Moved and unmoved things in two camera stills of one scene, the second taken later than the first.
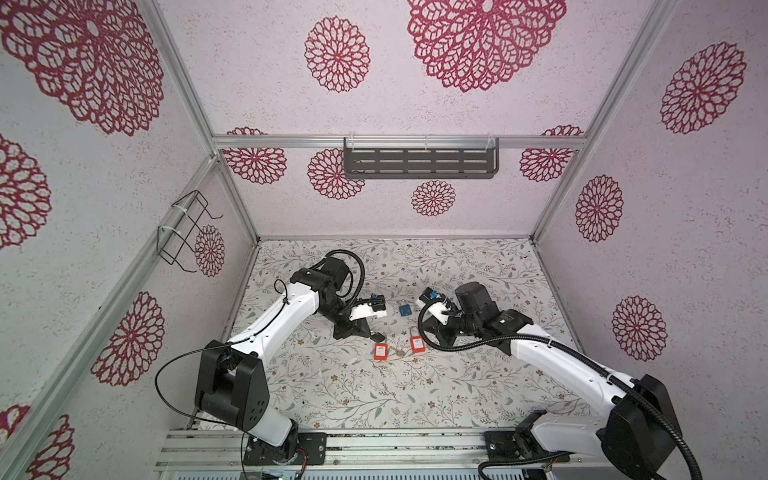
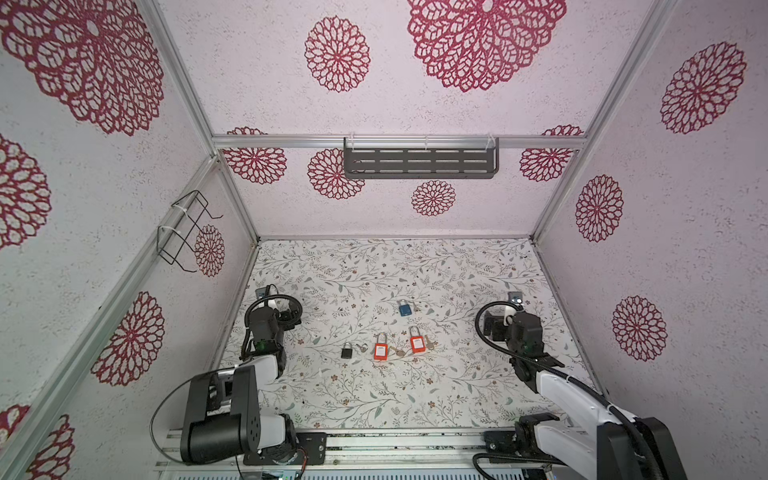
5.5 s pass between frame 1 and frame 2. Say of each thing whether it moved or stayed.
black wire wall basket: stayed
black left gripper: moved
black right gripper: moved
